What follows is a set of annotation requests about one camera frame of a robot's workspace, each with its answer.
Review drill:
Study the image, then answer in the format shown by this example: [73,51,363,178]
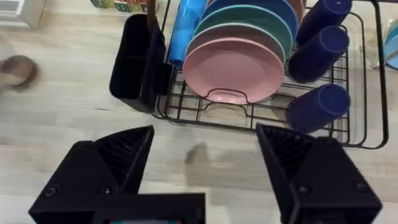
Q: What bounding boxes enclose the teal plate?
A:
[194,4,294,60]

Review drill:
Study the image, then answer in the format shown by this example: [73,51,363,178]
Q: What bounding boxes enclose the black cutlery holder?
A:
[108,14,175,113]

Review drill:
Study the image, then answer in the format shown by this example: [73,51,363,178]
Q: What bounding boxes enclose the toy blocks on green board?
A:
[90,0,149,13]

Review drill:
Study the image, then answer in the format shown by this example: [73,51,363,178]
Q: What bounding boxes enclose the dark blue cup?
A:
[285,83,351,134]
[288,26,351,84]
[295,0,353,47]

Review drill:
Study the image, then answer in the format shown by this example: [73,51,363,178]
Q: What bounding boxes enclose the brown plate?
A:
[285,0,307,26]

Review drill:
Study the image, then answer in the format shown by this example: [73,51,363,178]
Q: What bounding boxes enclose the beige plate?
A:
[185,22,286,65]

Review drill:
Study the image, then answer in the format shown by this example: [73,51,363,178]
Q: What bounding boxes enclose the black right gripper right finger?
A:
[255,123,384,224]

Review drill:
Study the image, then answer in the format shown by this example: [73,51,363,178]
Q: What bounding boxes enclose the light blue plastic cup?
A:
[167,0,208,68]

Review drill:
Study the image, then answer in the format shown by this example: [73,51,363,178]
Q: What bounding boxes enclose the light blue bowl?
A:
[382,18,398,71]

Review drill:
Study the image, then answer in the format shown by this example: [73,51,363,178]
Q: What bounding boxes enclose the black wire dish rack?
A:
[154,0,389,149]

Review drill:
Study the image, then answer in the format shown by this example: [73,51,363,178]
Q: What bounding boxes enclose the wooden spoon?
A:
[0,55,40,93]

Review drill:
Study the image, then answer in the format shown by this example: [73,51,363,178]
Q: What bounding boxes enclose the pink plate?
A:
[182,37,285,105]

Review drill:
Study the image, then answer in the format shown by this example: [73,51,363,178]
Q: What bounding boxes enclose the wooden utensil handle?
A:
[146,0,158,34]

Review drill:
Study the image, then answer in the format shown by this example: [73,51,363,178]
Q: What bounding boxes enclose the blue plate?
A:
[200,0,299,40]

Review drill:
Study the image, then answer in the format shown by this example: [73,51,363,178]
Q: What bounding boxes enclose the white box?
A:
[0,0,47,30]

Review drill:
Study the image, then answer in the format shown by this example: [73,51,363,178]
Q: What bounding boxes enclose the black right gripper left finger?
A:
[27,125,155,224]

